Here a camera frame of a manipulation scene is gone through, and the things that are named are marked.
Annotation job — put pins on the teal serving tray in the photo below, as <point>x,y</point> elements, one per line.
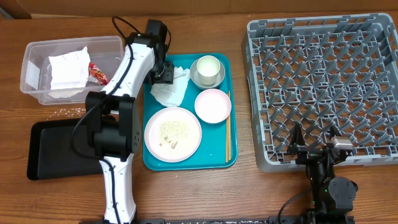
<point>211,153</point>

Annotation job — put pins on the red snack wrapper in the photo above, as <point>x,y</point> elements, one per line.
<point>96,75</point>

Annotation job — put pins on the large pink plate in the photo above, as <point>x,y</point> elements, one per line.
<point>173,134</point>

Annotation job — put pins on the grey dishwasher rack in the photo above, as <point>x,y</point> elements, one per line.
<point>323,72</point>

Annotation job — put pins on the white paper napkin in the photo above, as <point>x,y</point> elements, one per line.
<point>69,73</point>
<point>172,95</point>

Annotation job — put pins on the wooden chopstick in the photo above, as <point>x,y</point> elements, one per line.
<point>230,137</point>
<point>227,140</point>

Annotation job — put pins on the spilled rice grains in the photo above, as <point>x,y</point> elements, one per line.
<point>67,113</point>

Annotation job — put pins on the wooden chopstick left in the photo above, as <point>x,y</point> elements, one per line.
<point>227,140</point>

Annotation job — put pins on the wooden chopstick right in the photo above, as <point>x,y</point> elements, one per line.
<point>230,137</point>

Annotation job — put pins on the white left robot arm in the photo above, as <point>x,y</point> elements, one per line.
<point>113,126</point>

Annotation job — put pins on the black tray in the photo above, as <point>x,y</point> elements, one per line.
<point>50,154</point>

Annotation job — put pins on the clear plastic bin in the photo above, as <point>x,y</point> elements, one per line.
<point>106,52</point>

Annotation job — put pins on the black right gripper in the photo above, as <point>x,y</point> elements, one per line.
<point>307,153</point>

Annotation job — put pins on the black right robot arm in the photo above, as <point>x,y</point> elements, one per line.
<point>332,196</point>

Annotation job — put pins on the pale green cup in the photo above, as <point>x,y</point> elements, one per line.
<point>208,68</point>

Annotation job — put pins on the grey metal bowl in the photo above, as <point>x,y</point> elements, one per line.
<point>195,77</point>

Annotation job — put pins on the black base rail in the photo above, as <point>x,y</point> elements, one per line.
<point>269,220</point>

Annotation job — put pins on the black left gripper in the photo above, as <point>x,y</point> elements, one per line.
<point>167,76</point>

